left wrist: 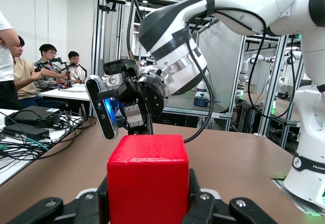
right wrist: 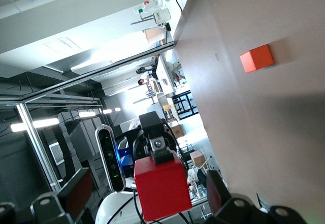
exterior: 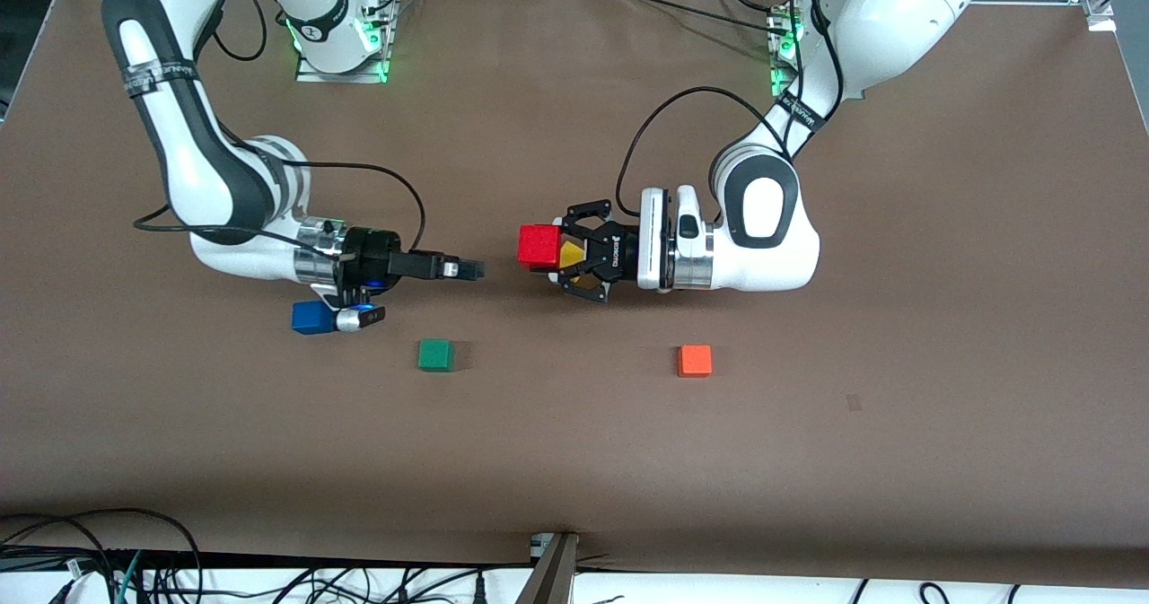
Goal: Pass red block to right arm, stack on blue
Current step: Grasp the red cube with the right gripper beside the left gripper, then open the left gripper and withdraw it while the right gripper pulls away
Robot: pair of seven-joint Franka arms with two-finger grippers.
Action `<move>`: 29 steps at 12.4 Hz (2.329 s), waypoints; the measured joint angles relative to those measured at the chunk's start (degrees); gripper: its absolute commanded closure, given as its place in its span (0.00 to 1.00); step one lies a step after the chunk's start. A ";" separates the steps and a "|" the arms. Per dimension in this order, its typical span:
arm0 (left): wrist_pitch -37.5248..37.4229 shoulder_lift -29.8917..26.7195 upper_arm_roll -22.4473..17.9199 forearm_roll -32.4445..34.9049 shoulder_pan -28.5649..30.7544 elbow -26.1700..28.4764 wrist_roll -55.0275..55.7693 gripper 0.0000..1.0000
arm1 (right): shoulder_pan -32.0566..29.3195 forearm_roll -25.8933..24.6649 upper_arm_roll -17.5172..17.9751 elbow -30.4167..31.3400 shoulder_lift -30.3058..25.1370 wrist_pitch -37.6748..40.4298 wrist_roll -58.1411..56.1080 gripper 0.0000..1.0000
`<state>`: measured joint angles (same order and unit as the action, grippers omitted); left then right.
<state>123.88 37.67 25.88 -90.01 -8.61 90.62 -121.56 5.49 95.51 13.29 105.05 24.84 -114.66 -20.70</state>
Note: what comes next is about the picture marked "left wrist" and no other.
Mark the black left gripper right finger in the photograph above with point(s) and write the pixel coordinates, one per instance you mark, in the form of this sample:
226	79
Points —
208	211

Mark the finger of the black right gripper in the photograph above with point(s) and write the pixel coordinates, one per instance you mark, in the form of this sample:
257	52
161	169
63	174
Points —
134	117
149	125

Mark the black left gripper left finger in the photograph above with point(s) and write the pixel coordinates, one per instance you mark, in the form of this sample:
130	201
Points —
83	211

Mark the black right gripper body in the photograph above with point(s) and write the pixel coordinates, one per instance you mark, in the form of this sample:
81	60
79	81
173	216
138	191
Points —
127	87

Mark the red block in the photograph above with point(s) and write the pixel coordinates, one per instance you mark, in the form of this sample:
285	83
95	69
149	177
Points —
147	183

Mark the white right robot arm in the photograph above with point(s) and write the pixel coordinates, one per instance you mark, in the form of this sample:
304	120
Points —
228	5

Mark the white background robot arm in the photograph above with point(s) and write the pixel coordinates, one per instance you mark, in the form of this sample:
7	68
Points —
245	67
289	57

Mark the white background table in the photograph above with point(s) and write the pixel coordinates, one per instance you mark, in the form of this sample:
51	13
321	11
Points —
71	93

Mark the blue pot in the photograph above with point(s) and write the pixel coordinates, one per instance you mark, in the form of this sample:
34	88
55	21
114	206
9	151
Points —
201	101

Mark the seated person white top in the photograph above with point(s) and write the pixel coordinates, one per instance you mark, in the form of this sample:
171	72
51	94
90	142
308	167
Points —
74	57

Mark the white side bench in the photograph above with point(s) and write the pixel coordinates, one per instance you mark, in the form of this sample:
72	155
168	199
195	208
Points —
10	173

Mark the seated person with glasses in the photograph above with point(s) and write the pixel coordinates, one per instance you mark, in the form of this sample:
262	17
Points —
47	53

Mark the white panel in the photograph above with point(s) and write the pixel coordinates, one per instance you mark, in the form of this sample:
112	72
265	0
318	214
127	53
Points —
223	69

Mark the black power brick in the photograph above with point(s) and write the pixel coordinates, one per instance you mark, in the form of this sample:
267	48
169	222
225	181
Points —
25	131
33	113

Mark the seated person beige shirt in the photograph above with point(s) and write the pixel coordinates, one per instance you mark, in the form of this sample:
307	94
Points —
24	76

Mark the standing person white shirt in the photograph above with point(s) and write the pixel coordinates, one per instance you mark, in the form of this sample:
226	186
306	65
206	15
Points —
6	56

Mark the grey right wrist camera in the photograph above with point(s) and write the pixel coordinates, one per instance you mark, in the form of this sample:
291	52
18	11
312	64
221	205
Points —
104	117

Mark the aluminium frame column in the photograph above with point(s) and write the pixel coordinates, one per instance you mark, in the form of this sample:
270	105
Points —
97	31

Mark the black frame-mounted camera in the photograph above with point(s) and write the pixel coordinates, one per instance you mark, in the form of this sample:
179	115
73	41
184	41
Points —
111	5

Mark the aluminium right arm base plate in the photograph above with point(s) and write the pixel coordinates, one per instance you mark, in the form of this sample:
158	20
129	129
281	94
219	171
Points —
292	198

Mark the aluminium frame rack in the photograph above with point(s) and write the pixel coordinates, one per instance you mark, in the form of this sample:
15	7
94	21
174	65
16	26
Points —
270	87

